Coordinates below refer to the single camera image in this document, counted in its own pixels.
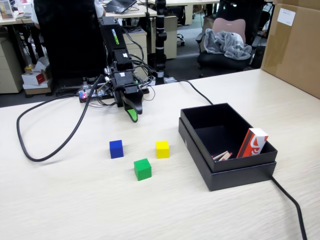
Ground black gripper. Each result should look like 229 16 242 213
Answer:
111 70 145 124

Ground green wooden cube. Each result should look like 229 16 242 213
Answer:
133 157 153 182

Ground blue wooden cube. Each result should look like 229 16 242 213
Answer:
109 139 125 160

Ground yellow wooden cube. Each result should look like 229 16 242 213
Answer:
155 140 170 160

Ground robot controller circuit board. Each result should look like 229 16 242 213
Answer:
78 84 116 104

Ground beige drawer cabinet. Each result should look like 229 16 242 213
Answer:
0 33 25 95
121 26 149 81
150 15 179 60

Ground black pole white bands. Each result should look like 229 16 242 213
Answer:
154 0 168 86

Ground thin black stand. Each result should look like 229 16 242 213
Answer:
144 0 153 55

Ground black open cardboard box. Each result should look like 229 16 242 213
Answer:
180 102 279 174

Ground black high-back office chair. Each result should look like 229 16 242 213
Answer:
33 0 109 98

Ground flat brown cardboard box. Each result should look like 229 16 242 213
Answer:
23 82 54 98

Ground open white small box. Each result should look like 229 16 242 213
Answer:
34 56 51 74

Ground person in white shirt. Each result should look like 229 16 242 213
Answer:
30 0 109 30

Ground black laptop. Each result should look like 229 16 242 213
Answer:
102 0 138 14

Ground white and red small box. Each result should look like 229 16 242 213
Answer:
20 70 50 87

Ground grey blanket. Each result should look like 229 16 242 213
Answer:
204 27 253 61

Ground red and white matchbox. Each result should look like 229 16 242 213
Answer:
235 127 269 159

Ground office chair with grey blanket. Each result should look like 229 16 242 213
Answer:
195 16 259 79

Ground framed picture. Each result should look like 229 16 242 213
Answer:
0 0 15 21

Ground large brown cardboard box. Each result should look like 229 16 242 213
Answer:
260 0 320 100

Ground white paper label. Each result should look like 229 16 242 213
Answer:
277 7 297 27

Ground thin black servo wires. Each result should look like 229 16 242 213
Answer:
121 24 157 102

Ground thick black looped cable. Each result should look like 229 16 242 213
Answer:
15 74 105 163

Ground thick black long cable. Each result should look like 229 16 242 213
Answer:
174 79 309 240

